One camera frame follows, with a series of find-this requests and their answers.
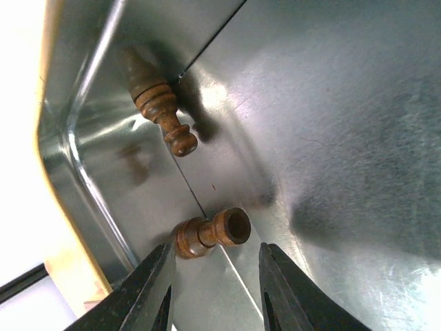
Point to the gold metal tin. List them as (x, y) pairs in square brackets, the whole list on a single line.
[(320, 119)]

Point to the dark rook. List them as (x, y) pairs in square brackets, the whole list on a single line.
[(197, 237)]

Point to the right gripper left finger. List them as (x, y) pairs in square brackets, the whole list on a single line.
[(143, 301)]

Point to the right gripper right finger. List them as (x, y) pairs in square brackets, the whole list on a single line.
[(292, 301)]

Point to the dark bishop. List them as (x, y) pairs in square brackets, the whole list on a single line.
[(155, 100)]

